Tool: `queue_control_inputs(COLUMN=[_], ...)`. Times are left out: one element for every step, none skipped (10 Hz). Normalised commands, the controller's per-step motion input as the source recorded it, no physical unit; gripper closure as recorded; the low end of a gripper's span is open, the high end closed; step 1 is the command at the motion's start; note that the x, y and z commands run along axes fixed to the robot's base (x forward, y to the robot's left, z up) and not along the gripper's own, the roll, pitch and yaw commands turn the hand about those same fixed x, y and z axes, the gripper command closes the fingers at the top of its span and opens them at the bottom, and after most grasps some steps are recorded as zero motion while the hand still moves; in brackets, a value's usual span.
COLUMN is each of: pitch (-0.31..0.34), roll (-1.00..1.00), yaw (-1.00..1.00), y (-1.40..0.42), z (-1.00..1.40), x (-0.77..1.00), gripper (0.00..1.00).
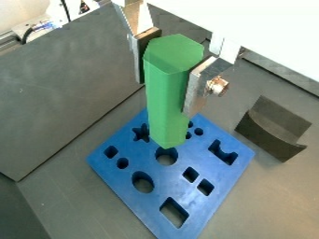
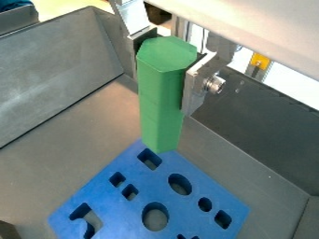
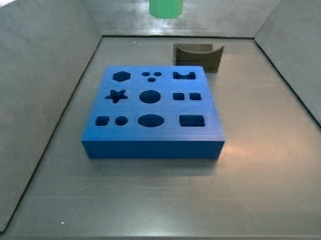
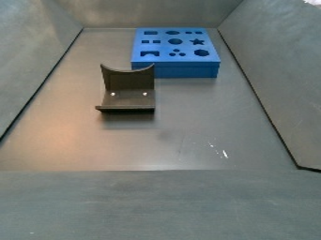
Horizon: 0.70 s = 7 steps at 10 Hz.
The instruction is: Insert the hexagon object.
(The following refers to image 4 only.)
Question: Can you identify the blue shape sorter block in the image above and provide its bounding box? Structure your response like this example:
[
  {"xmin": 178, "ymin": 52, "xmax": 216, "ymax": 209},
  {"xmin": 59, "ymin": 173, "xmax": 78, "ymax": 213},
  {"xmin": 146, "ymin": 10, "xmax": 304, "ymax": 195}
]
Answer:
[{"xmin": 130, "ymin": 27, "xmax": 221, "ymax": 78}]

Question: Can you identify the black curved holder bracket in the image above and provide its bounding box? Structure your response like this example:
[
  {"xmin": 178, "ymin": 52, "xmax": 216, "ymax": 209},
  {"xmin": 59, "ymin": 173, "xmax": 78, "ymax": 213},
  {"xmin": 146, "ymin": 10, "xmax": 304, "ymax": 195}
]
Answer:
[{"xmin": 95, "ymin": 65, "xmax": 155, "ymax": 113}]

